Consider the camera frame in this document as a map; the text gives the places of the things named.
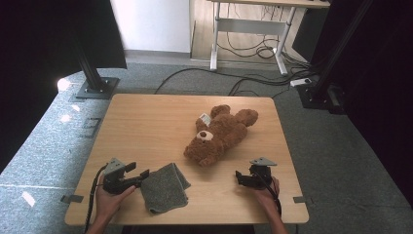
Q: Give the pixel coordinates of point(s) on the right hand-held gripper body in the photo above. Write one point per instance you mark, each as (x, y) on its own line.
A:
(259, 177)

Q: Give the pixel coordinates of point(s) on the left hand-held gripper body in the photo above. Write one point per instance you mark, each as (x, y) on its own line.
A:
(115, 183)

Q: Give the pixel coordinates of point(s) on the grey towel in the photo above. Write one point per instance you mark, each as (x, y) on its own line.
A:
(164, 190)

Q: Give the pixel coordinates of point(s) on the brown teddy bear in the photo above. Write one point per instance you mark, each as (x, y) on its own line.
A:
(224, 133)

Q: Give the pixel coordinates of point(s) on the person's left hand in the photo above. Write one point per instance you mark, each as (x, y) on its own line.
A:
(108, 203)

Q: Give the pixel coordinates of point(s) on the person's right hand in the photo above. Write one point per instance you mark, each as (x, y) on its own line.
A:
(264, 198)

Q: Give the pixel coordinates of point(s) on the black metal stand square base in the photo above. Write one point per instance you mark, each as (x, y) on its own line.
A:
(97, 89)

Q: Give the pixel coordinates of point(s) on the black metal stand slanted column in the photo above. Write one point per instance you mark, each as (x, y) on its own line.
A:
(316, 97)

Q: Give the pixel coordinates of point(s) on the white power strip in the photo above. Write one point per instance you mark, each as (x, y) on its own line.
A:
(300, 82)

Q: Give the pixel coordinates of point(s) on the black curtain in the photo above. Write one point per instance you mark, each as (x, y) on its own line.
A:
(383, 81)
(39, 65)

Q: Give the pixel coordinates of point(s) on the grey metal table bracket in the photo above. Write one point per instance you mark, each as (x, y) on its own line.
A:
(72, 198)
(300, 199)

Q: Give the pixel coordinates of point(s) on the white desk frame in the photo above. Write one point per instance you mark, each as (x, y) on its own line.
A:
(246, 26)

